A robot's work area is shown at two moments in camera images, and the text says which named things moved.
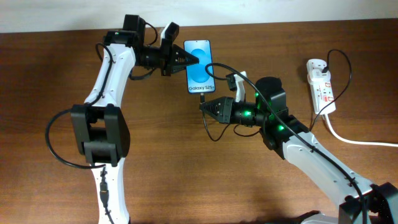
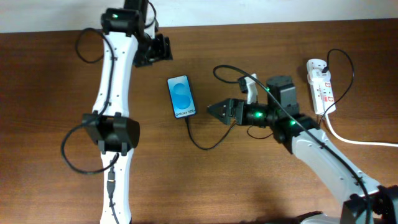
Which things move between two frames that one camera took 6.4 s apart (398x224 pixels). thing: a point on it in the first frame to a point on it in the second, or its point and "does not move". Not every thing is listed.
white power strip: [322, 91] does not move
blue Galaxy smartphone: [198, 81] to [181, 96]
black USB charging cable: [312, 122] to [321, 119]
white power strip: [316, 75] does not move
